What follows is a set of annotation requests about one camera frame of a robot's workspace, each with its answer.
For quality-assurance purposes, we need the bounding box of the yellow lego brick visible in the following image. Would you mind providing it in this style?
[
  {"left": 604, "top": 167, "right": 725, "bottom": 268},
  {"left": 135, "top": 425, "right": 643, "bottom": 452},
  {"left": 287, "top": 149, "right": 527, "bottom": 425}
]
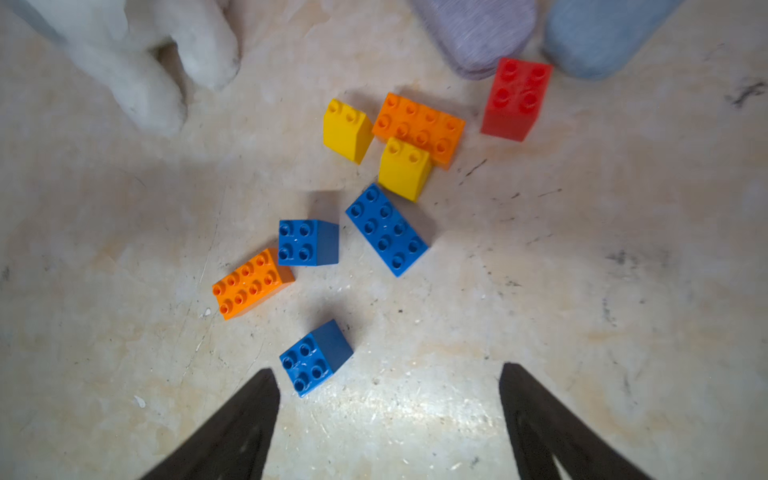
[
  {"left": 323, "top": 99, "right": 374, "bottom": 164},
  {"left": 378, "top": 137, "right": 432, "bottom": 202}
]

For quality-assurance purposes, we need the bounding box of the grey white husky plush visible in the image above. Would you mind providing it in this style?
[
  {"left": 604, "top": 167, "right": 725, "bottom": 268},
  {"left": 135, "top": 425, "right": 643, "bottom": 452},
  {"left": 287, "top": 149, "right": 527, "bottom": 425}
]
[{"left": 4, "top": 0, "right": 240, "bottom": 137}]

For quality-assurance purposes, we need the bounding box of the long orange lego brick back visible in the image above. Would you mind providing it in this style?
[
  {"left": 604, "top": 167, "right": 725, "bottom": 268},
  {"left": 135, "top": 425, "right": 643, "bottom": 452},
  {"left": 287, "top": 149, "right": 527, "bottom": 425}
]
[{"left": 373, "top": 92, "right": 466, "bottom": 170}]

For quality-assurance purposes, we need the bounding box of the red square lego brick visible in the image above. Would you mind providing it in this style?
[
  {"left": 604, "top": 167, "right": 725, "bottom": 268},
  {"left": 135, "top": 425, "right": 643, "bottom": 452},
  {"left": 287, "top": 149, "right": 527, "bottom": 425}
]
[{"left": 480, "top": 58, "right": 553, "bottom": 142}]

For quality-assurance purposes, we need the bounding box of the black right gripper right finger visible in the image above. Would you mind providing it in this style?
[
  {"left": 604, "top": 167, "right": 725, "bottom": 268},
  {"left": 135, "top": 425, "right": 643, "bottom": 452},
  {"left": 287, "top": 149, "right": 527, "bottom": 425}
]
[{"left": 499, "top": 363, "right": 648, "bottom": 479}]

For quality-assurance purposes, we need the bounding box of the blue square lego brick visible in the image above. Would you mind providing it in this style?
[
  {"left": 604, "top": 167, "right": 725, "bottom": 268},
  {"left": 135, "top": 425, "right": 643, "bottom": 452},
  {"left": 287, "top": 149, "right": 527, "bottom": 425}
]
[
  {"left": 280, "top": 320, "right": 353, "bottom": 398},
  {"left": 277, "top": 219, "right": 339, "bottom": 266}
]

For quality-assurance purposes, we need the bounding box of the purple grey oval case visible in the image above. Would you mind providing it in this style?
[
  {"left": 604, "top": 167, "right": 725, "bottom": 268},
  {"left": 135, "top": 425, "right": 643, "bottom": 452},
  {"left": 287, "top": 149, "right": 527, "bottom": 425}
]
[{"left": 410, "top": 0, "right": 537, "bottom": 80}]

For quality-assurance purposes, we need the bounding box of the long blue lego brick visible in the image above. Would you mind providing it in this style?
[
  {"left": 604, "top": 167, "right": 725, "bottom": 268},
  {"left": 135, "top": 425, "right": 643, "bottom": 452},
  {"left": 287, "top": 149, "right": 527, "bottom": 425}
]
[{"left": 346, "top": 183, "right": 428, "bottom": 277}]

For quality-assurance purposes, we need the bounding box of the long orange lego brick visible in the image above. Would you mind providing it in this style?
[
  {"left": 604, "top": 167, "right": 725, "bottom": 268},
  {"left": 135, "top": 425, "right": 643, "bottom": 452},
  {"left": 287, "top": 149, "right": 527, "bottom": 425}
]
[
  {"left": 373, "top": 92, "right": 466, "bottom": 170},
  {"left": 212, "top": 248, "right": 295, "bottom": 320}
]

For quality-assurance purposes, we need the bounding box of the blue grey oval case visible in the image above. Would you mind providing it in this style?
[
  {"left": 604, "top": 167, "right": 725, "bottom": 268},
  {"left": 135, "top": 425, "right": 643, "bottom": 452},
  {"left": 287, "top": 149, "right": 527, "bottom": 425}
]
[{"left": 542, "top": 0, "right": 681, "bottom": 80}]

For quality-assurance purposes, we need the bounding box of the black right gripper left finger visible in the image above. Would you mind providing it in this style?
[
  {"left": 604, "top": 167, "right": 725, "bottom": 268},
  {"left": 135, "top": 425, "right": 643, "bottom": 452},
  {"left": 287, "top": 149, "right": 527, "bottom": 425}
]
[{"left": 144, "top": 368, "right": 280, "bottom": 479}]

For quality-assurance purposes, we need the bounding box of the long orange lego brick front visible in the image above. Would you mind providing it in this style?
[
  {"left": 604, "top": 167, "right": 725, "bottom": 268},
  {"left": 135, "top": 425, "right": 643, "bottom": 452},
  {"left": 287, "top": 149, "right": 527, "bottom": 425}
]
[{"left": 212, "top": 248, "right": 295, "bottom": 320}]

